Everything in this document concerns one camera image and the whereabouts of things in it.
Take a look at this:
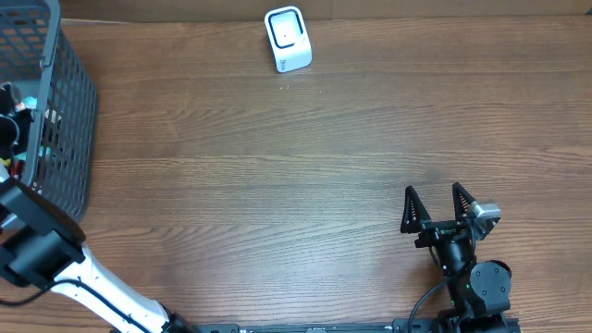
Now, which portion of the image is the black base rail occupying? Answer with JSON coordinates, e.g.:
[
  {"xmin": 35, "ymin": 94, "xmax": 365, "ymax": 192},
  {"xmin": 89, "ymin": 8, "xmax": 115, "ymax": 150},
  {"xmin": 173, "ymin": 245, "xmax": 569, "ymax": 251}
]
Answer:
[{"xmin": 195, "ymin": 318, "xmax": 523, "ymax": 333}]

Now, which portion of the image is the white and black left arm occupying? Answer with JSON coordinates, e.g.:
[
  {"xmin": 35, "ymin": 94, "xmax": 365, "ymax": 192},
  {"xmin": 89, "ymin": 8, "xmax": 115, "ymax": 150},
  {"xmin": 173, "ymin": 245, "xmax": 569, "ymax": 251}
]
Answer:
[{"xmin": 1, "ymin": 175, "xmax": 197, "ymax": 332}]

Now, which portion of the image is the teal wet wipes pack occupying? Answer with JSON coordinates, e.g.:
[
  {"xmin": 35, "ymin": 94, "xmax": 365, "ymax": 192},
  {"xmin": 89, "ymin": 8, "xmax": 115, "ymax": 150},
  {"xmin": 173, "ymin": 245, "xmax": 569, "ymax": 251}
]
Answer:
[{"xmin": 18, "ymin": 96, "xmax": 38, "ymax": 110}]

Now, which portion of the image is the grey plastic mesh basket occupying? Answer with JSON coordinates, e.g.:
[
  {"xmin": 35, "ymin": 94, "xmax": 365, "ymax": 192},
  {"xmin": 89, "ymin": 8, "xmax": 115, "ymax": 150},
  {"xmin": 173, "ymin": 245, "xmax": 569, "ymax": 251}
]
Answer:
[{"xmin": 1, "ymin": 0, "xmax": 99, "ymax": 221}]

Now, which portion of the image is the white barcode scanner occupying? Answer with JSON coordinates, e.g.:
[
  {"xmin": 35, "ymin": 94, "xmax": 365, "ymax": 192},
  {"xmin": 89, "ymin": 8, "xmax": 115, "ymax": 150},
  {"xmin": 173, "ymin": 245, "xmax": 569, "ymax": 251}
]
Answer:
[{"xmin": 264, "ymin": 6, "xmax": 313, "ymax": 73}]

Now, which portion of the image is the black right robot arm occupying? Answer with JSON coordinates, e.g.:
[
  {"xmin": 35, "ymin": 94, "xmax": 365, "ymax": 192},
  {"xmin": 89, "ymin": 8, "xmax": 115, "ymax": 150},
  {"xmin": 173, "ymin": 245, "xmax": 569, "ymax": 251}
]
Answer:
[{"xmin": 400, "ymin": 182, "xmax": 520, "ymax": 332}]

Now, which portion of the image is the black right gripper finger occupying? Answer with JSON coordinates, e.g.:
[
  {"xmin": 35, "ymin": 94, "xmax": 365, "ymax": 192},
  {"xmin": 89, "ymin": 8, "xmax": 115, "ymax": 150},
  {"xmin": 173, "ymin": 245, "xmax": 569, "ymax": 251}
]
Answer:
[
  {"xmin": 400, "ymin": 186, "xmax": 431, "ymax": 234},
  {"xmin": 452, "ymin": 182, "xmax": 475, "ymax": 221}
]

